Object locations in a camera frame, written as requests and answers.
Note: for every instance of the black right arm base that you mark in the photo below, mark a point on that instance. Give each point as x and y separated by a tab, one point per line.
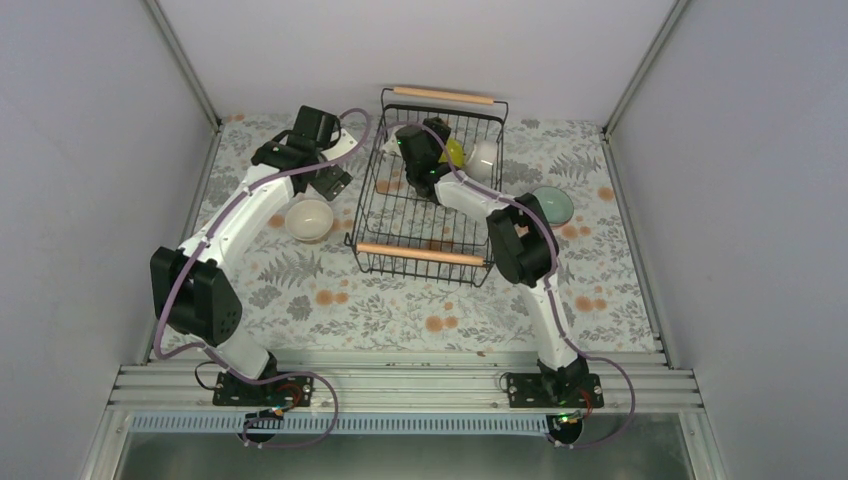
571	386

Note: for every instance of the aluminium frame rail left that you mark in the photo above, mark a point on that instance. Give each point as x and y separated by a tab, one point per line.
146	138

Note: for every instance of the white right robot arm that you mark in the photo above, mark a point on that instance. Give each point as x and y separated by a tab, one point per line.
522	244

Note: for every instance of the teal striped bowl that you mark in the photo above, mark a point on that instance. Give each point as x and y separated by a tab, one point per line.
556	204

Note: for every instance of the far wooden rack handle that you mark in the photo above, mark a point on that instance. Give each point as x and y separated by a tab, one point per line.
443	95

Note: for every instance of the aluminium frame rail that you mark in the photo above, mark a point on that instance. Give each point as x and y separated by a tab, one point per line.
146	138
702	450

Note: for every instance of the wooden rack handle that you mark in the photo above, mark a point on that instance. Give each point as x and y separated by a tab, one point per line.
443	95
421	254

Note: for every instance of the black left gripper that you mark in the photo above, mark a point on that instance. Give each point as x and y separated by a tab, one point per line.
331	186

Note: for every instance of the black wire dish rack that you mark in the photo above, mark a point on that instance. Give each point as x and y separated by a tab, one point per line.
390	212

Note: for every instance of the white glossy bowl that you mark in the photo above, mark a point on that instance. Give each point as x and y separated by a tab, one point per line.
480	163

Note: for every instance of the floral patterned table mat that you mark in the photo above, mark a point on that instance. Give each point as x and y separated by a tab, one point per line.
297	295

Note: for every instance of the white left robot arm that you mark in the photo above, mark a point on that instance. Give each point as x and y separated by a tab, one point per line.
195	303

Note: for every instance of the lime green bowl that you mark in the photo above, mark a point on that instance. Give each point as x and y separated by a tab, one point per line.
455	153

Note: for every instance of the near wooden rack handle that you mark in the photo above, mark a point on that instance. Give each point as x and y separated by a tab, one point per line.
421	254

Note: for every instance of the slotted grey cable duct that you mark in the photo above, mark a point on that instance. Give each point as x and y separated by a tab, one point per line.
346	423

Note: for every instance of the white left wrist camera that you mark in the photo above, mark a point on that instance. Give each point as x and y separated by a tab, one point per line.
344	144

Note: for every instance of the aluminium front mounting rail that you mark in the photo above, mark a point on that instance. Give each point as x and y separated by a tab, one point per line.
413	382

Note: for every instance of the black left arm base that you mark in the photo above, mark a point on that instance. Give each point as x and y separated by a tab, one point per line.
288	392

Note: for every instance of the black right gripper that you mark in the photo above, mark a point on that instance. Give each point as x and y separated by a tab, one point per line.
442	129

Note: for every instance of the aluminium frame rail right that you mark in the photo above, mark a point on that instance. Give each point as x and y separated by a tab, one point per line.
702	450

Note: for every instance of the cream floral bowl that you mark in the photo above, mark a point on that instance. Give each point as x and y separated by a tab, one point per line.
309	220

